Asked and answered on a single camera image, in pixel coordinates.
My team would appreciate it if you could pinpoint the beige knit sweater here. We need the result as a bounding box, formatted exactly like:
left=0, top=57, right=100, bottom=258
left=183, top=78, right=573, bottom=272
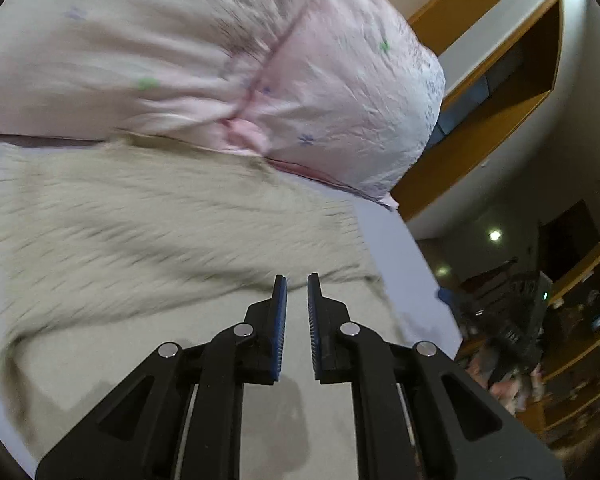
left=0, top=136, right=399, bottom=457

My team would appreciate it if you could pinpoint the wooden shelf unit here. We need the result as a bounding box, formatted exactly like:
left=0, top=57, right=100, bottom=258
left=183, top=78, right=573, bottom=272
left=454, top=244, right=600, bottom=451

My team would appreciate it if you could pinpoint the pink floral quilt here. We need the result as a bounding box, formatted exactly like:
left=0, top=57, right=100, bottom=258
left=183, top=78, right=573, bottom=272
left=0, top=0, right=445, bottom=204

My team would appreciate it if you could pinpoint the wooden framed wall niche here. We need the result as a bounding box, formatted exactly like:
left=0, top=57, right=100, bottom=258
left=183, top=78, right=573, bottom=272
left=392, top=0, right=564, bottom=221

